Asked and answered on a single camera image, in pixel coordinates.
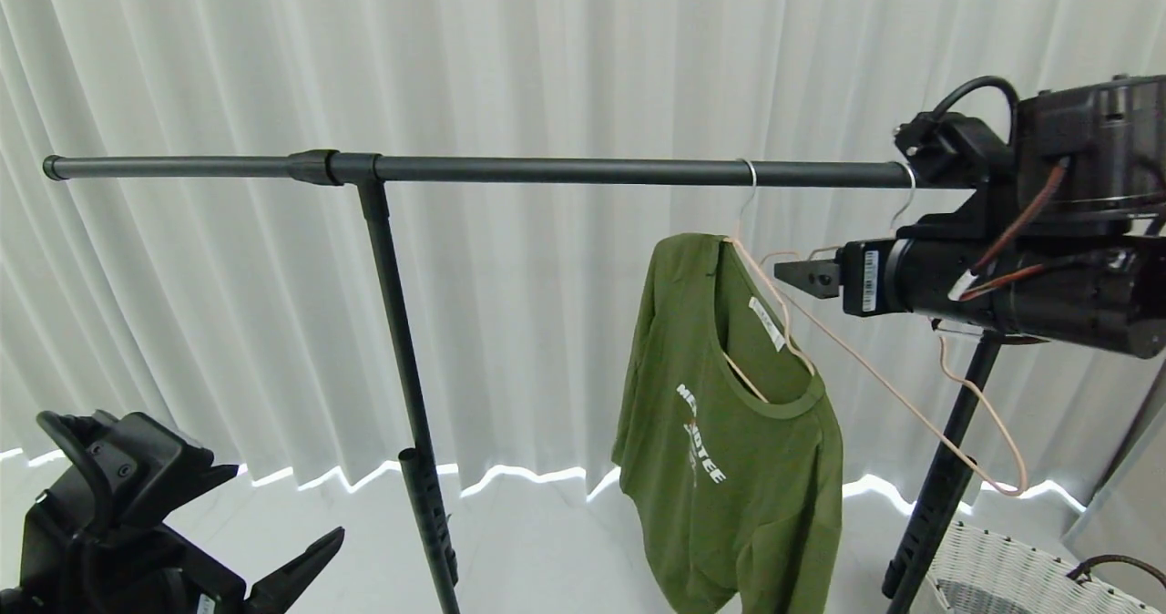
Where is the pink clothes hanger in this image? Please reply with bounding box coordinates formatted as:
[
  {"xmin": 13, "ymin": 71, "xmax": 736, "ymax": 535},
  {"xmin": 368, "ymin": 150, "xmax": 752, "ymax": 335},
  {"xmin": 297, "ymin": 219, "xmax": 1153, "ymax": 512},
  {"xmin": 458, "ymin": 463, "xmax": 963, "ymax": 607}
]
[
  {"xmin": 724, "ymin": 159, "xmax": 818, "ymax": 405},
  {"xmin": 761, "ymin": 163, "xmax": 1030, "ymax": 498}
]

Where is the green printed shirt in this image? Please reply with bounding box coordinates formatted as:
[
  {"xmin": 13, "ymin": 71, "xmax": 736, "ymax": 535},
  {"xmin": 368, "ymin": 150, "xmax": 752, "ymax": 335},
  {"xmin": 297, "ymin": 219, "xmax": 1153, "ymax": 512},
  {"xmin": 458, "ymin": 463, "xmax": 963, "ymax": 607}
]
[{"xmin": 612, "ymin": 233, "xmax": 844, "ymax": 614}]

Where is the white curtain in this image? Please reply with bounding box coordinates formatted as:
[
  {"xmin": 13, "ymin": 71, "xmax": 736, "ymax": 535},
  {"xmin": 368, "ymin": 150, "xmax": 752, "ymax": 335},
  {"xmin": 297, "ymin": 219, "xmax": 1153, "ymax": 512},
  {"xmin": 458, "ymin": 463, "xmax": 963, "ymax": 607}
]
[{"xmin": 0, "ymin": 0, "xmax": 1166, "ymax": 515}]

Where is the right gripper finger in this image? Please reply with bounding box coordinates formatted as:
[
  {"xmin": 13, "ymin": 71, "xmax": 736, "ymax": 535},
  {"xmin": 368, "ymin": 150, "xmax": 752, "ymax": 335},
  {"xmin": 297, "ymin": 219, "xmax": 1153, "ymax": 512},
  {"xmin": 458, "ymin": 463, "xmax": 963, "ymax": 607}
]
[{"xmin": 774, "ymin": 258, "xmax": 842, "ymax": 302}]

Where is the white laundry basket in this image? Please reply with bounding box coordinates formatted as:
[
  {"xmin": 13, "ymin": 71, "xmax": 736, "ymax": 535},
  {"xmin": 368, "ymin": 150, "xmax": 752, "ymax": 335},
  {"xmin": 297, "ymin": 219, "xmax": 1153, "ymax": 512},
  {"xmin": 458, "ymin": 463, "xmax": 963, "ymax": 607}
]
[{"xmin": 922, "ymin": 518, "xmax": 1166, "ymax": 614}]

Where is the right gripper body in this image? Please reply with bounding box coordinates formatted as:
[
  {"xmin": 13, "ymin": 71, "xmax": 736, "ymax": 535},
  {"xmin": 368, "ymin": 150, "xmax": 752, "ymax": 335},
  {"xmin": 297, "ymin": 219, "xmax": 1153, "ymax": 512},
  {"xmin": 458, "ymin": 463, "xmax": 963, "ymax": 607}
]
[{"xmin": 840, "ymin": 218, "xmax": 1003, "ymax": 325}]

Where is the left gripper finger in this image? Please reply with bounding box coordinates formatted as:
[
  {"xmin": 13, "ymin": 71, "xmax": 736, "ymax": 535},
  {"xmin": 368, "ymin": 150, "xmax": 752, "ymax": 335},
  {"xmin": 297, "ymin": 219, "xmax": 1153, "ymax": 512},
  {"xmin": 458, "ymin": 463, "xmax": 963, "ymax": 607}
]
[{"xmin": 242, "ymin": 527, "xmax": 346, "ymax": 614}]

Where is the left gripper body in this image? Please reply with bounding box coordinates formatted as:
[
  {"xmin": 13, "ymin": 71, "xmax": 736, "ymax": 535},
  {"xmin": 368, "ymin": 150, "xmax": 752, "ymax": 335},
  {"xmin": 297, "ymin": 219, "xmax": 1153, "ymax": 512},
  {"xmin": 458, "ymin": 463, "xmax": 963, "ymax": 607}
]
[{"xmin": 18, "ymin": 496, "xmax": 256, "ymax": 614}]

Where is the black clothes rack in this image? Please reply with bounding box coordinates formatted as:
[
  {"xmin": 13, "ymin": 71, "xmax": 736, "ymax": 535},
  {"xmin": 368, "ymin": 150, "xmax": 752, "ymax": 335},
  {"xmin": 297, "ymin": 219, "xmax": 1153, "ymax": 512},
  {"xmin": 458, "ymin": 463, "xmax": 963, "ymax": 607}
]
[{"xmin": 41, "ymin": 148, "xmax": 1003, "ymax": 614}]

